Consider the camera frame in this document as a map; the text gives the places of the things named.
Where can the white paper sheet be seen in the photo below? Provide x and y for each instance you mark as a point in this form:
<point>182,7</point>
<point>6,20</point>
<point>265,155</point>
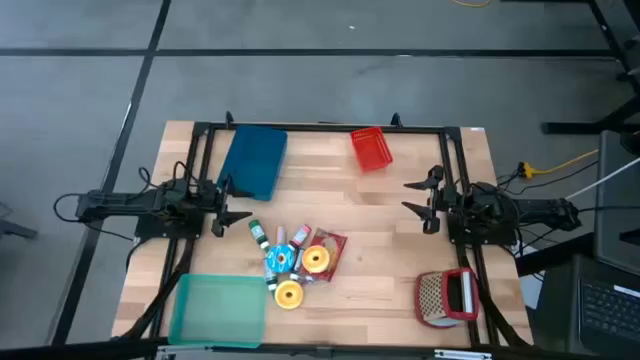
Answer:
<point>532,295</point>

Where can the red food colouring bottle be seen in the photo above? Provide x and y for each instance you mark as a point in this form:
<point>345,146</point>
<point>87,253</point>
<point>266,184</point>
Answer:
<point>301,235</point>

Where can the green food colouring bottle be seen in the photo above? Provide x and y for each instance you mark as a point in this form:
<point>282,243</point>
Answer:
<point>270,277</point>

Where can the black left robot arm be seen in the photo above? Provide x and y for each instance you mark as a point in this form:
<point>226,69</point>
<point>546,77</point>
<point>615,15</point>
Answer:
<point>125,202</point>

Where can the right arm's gripper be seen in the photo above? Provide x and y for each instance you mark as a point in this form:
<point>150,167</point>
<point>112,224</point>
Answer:
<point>439,200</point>

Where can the dark grey equipment box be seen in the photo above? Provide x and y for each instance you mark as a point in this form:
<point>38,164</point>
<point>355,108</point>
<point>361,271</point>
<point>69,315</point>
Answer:
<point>617,200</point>

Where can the left arm's gripper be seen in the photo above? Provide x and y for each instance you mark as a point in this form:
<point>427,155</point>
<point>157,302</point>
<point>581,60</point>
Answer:
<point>219,205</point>

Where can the blue tape roll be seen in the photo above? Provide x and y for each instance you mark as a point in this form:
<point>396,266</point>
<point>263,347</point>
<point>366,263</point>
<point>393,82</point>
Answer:
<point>271,260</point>

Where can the black desk stand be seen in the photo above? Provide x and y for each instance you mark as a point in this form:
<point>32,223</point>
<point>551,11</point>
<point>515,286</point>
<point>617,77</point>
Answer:
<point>575,128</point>

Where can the teal plastic tray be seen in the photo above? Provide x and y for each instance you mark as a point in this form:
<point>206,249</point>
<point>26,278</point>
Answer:
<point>217,310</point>

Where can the green bottle with white cap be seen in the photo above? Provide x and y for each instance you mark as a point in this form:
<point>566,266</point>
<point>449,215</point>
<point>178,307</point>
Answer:
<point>258,232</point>

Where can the black metal table frame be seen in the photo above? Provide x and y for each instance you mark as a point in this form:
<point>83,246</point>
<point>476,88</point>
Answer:
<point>325,127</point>

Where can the dark laptop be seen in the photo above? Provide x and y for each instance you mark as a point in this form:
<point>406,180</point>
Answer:
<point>605,310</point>

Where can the blue plastic bin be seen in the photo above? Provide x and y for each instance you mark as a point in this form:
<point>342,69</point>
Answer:
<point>252,160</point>

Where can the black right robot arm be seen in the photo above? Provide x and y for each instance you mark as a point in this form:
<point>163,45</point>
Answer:
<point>540,207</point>

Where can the red snack packet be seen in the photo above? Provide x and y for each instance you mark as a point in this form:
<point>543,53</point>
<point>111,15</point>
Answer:
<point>336,245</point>

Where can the yellow tape roll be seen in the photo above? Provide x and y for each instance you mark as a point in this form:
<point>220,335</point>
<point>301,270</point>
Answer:
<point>306,260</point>
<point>280,295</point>

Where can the black metal bar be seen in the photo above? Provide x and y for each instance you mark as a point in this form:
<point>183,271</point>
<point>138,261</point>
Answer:
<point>550,255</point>

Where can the red mesh basket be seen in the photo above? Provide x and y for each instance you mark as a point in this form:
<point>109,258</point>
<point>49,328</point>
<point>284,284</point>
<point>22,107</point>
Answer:
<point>371,149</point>

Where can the black marker pen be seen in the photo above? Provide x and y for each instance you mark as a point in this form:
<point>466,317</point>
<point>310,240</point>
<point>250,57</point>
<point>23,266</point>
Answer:
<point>298,260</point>

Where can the black chair base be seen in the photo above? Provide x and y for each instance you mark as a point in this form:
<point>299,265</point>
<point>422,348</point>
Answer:
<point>15,230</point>

